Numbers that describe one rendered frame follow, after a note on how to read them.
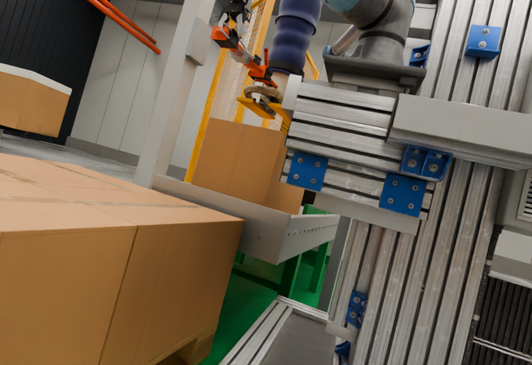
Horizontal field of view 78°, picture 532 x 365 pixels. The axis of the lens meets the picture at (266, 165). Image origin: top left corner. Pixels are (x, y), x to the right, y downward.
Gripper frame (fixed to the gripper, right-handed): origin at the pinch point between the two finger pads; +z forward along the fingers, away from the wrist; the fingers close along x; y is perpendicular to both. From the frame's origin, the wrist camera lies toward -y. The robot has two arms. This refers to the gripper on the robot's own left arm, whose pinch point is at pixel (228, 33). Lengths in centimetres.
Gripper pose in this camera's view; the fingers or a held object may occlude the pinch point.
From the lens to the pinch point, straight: 138.7
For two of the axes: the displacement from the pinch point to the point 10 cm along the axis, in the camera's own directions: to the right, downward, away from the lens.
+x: -8.8, -2.2, 4.1
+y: 3.9, 1.4, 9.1
